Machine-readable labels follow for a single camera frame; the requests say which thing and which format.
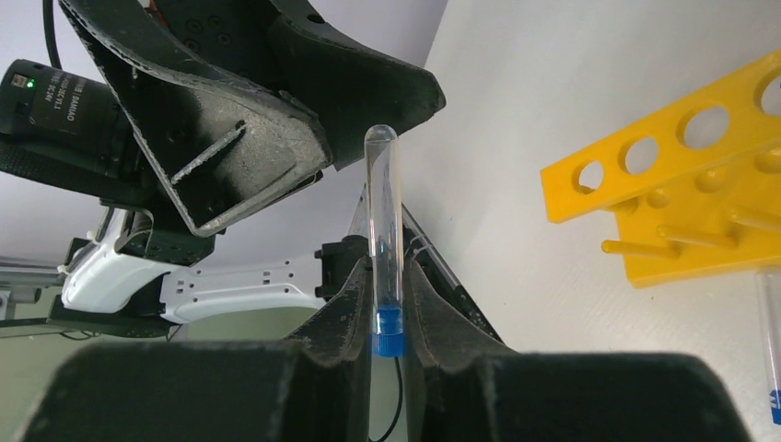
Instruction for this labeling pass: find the left black cable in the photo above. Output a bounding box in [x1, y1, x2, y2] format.
[41, 0, 64, 69]

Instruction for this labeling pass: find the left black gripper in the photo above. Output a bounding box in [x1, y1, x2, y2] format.
[1, 1, 331, 237]

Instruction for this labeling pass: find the blue-capped tube bundle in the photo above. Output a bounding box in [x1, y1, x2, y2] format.
[756, 267, 780, 426]

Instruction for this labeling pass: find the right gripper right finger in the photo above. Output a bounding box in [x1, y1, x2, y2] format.
[403, 262, 751, 441]

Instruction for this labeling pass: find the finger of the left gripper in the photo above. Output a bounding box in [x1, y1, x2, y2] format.
[268, 1, 446, 169]

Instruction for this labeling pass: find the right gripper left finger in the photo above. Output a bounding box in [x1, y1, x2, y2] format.
[17, 258, 373, 441]

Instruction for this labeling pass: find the yellow test tube rack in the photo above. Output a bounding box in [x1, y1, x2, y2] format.
[541, 52, 780, 288]

